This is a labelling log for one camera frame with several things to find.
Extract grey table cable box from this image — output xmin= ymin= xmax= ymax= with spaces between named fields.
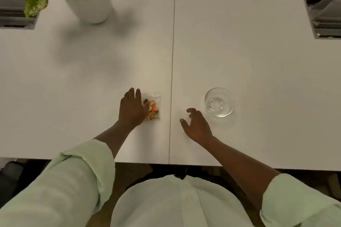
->
xmin=0 ymin=0 xmax=40 ymax=30
xmin=301 ymin=0 xmax=341 ymax=40

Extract clear glass bowl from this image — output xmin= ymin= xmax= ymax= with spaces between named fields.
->
xmin=204 ymin=87 xmax=236 ymax=118

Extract person's right hand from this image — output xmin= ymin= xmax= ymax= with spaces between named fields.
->
xmin=180 ymin=108 xmax=214 ymax=145

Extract person's left hand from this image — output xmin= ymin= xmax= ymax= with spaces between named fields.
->
xmin=118 ymin=87 xmax=150 ymax=129

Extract small clear bag of candies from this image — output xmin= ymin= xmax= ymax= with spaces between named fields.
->
xmin=141 ymin=93 xmax=162 ymax=122

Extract dark office chair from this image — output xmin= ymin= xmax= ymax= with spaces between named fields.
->
xmin=0 ymin=159 xmax=26 ymax=203

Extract pale green shirt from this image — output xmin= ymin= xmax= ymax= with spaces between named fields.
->
xmin=0 ymin=139 xmax=341 ymax=227

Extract person's right forearm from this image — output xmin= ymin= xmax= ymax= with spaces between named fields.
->
xmin=205 ymin=136 xmax=281 ymax=210

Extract person's left forearm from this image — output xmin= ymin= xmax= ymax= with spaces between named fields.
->
xmin=92 ymin=120 xmax=135 ymax=161

